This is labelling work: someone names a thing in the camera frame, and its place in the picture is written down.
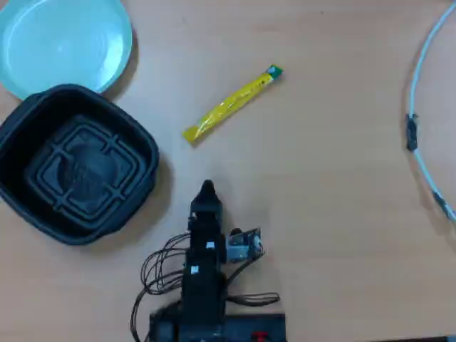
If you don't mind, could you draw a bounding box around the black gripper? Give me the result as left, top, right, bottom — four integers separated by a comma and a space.
187, 180, 227, 265

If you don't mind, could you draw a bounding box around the yellow instant coffee stick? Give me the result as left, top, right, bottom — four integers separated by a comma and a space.
182, 63, 285, 147

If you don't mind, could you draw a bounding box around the black plastic bowl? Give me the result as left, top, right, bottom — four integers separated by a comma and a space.
0, 83, 160, 246

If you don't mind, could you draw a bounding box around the teal plastic plate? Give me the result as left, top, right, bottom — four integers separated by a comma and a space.
0, 0, 134, 100

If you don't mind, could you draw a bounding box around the black tape wrap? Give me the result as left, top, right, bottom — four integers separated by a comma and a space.
432, 190, 450, 216

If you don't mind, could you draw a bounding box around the gripper-mounted camera circuit board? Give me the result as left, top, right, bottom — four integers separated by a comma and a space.
226, 227, 266, 264

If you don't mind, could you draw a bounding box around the black camera cable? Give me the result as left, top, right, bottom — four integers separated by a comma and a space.
224, 258, 281, 307

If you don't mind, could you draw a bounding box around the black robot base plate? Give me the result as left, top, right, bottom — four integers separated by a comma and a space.
149, 309, 288, 342

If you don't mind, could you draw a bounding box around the black cable connector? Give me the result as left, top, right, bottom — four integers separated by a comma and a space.
405, 113, 419, 152

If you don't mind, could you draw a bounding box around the white cable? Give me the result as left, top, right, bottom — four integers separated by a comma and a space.
407, 1, 456, 224

